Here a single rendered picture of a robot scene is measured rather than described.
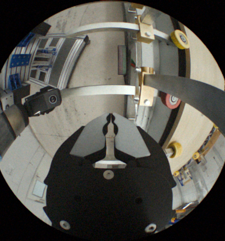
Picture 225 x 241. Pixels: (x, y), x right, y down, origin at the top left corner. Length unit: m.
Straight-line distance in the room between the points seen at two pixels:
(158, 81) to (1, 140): 0.34
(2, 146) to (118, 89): 0.34
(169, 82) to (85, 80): 1.10
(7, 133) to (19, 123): 0.04
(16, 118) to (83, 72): 1.08
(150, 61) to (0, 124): 0.67
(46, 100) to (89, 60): 1.03
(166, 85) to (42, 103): 0.27
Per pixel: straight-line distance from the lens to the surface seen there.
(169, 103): 0.28
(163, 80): 0.17
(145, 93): 0.27
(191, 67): 0.38
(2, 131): 0.20
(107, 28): 0.33
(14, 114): 0.21
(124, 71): 0.41
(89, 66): 1.17
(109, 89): 0.25
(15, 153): 2.72
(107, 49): 1.19
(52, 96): 0.21
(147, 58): 0.56
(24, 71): 0.75
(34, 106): 0.23
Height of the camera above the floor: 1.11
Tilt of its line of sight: 58 degrees down
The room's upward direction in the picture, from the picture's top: 179 degrees counter-clockwise
